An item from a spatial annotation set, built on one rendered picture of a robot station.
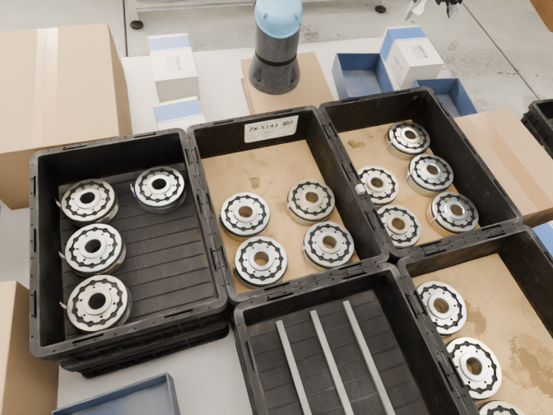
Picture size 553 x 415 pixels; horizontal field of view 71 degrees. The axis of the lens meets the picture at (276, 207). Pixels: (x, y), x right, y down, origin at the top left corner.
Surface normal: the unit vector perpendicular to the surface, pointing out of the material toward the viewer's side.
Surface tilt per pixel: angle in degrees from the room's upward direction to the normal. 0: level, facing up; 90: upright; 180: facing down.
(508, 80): 0
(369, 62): 90
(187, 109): 0
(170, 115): 0
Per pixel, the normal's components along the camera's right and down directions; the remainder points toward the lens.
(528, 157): 0.08, -0.52
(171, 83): 0.26, 0.84
